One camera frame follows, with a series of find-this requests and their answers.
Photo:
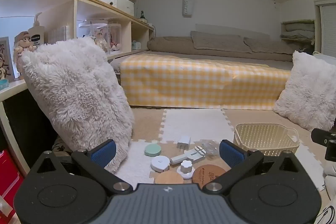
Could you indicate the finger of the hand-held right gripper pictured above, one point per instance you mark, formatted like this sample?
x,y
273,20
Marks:
x,y
321,136

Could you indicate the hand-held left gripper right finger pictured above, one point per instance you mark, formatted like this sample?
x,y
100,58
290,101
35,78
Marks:
x,y
231,154

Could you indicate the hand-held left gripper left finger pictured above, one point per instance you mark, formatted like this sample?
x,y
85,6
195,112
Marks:
x,y
103,154

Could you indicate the clear plastic bag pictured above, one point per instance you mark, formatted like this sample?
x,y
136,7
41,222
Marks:
x,y
210,147

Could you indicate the brown round coaster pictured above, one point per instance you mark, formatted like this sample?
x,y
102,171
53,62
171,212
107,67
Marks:
x,y
207,174

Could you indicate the cream plastic basket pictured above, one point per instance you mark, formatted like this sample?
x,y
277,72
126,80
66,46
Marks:
x,y
265,136

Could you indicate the white plastic hand tool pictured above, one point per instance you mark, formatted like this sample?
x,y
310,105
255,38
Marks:
x,y
187,155

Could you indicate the white charger plug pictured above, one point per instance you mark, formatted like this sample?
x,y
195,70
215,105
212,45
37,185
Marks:
x,y
183,142

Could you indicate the mint green round tin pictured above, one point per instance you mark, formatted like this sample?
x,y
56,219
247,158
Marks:
x,y
152,150

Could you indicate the white round tape measure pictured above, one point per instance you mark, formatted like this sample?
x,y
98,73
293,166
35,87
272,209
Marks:
x,y
160,163

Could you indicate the white foam mat tile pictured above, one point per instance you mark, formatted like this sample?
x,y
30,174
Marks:
x,y
312,169
197,124
136,163

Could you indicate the beige foam mat tile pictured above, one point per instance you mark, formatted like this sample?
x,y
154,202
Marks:
x,y
252,116
147,121

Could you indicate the white fluffy pillow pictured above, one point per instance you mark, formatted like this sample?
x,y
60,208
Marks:
x,y
307,92
76,98

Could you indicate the round wooden lid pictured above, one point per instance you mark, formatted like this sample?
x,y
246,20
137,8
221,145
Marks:
x,y
168,178

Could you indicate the white printed cloth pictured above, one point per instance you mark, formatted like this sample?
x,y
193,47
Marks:
x,y
328,213

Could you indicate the yellow checked mattress cover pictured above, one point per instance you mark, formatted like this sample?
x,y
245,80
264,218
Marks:
x,y
199,82

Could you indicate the red storage box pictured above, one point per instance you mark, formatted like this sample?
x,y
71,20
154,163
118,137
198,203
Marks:
x,y
9,176

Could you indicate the brown flat pillow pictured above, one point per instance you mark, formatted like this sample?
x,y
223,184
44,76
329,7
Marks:
x,y
218,41
270,45

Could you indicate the white louvered door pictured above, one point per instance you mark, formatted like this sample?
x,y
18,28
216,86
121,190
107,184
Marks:
x,y
326,29

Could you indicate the folded green bedding stack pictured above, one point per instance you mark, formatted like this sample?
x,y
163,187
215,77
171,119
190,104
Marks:
x,y
299,29

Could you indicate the pink dressed doll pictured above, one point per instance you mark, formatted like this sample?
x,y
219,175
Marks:
x,y
114,45

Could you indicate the teal tissue box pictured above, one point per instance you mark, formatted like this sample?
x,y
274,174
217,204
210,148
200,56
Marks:
x,y
136,45

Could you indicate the cream bunny doll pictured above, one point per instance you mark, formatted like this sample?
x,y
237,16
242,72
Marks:
x,y
99,39

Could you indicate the clear display case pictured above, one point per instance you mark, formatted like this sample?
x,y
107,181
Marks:
x,y
115,29
99,27

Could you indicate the brown blanket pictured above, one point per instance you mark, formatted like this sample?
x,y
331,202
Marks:
x,y
170,44

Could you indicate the clear plastic organizer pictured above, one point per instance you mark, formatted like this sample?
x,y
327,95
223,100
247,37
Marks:
x,y
59,34

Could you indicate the white pump lotion bottle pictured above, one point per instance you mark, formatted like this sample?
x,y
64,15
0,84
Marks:
x,y
36,35

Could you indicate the crochet doll with glasses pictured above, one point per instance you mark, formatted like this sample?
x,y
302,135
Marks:
x,y
22,43

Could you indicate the green glass bottle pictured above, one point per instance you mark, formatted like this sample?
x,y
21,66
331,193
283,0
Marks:
x,y
142,15

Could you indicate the white wooden shelf unit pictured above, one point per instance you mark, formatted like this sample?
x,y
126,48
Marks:
x,y
65,7

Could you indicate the white storage box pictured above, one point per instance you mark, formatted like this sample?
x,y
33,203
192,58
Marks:
x,y
118,2

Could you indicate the white picture frame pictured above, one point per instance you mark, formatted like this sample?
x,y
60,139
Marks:
x,y
5,56

